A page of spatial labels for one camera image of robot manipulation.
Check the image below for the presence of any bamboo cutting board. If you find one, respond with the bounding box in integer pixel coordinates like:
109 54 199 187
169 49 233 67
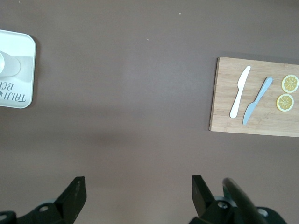
209 57 299 138

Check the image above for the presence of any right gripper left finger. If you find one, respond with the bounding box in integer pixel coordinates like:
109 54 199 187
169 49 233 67
0 176 87 224

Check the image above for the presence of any cream bear print tray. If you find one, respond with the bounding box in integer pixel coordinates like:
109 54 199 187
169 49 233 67
0 29 37 110

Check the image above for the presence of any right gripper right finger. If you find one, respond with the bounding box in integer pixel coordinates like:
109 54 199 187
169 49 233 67
189 175 288 224

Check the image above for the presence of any yellow lemon slice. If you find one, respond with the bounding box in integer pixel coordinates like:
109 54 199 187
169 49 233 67
276 93 295 112
281 74 299 94

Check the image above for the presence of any white IKEA cup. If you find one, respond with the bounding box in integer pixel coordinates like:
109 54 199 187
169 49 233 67
0 50 21 78

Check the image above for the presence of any grey plastic knife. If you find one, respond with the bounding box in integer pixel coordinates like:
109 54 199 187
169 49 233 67
242 77 273 126

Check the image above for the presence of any white plastic knife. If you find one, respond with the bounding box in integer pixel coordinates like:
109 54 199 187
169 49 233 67
229 65 251 119

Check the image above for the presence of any brown table mat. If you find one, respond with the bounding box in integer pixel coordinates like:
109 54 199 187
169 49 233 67
0 0 299 224

